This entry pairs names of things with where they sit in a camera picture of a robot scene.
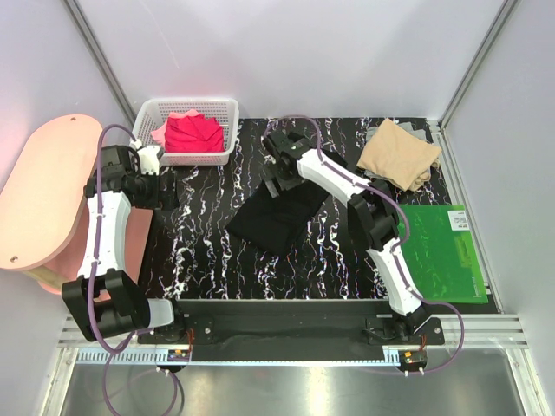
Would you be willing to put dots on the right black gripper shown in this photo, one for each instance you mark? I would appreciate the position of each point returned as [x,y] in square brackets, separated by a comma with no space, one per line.
[269,170]

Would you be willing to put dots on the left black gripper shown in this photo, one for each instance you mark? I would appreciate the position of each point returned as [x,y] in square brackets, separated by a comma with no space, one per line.
[167,198]

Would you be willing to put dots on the black daisy t-shirt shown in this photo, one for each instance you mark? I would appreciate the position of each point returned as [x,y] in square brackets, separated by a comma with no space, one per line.
[275,224]

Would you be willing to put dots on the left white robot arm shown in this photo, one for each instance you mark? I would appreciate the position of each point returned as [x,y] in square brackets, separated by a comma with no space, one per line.
[104,300]

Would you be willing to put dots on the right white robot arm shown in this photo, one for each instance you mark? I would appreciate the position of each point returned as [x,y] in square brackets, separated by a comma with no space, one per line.
[372,216]

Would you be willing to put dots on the pink t-shirt in basket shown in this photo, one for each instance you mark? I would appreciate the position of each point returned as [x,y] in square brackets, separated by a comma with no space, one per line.
[159,135]

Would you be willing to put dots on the red t-shirt in basket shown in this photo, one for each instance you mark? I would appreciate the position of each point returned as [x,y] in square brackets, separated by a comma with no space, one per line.
[196,134]

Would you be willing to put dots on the white plastic basket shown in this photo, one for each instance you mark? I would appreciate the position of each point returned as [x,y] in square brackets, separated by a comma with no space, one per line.
[154,112]

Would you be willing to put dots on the black marble table mat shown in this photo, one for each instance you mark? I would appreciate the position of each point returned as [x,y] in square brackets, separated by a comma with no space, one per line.
[191,255]

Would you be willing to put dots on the pink tiered shelf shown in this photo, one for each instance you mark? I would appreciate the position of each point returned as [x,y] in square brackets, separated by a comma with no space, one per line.
[44,214]

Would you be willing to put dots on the beige folded t-shirt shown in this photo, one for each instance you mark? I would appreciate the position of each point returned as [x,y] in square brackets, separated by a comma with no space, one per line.
[393,154]

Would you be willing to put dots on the green cutting mat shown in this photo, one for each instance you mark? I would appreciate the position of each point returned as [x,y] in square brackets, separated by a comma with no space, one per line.
[441,256]

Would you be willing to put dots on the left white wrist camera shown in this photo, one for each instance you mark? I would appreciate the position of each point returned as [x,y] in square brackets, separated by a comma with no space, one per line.
[149,157]

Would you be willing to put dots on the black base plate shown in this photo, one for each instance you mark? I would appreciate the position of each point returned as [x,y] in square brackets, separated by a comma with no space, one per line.
[293,331]

